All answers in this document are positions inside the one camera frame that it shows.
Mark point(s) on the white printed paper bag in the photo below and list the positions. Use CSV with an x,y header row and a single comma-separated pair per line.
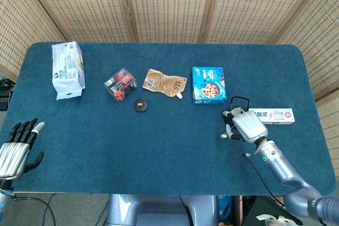
x,y
67,70

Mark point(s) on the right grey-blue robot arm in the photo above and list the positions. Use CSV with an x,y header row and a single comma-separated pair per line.
x,y
280,167

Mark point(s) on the grey-blue robot torso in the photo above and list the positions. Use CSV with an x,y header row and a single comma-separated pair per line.
x,y
159,210

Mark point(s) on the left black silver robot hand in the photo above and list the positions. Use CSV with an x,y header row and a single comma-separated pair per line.
x,y
12,157

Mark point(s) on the blue cookie box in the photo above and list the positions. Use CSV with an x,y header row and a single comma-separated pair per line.
x,y
209,85

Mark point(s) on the black floor equipment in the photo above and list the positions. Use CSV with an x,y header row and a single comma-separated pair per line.
x,y
4,101

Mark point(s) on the brown spout pouch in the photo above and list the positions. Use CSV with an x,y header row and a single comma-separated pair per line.
x,y
161,83

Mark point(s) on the black round lid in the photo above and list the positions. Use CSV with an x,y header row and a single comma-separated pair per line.
x,y
140,107

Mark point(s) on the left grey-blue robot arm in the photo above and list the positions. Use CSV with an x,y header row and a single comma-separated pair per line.
x,y
4,207

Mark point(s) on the blue felt table mat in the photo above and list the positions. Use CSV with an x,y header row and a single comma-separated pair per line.
x,y
159,144

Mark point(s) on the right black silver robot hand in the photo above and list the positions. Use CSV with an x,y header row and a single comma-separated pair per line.
x,y
250,126

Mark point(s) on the white crumpled paper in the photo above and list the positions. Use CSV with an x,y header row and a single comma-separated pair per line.
x,y
270,220

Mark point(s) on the black red clear box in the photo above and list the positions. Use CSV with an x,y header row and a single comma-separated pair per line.
x,y
120,84

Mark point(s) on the blue plastic container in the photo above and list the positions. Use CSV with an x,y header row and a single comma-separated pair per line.
x,y
225,207

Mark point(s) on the black cast iron teapot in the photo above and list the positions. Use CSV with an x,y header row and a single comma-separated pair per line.
x,y
233,98

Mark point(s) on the white pink toothpaste box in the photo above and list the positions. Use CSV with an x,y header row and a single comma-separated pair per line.
x,y
280,116

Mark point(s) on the woven rattan screen panel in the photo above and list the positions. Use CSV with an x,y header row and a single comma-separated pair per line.
x,y
331,130
169,6
251,6
79,6
317,38
21,25

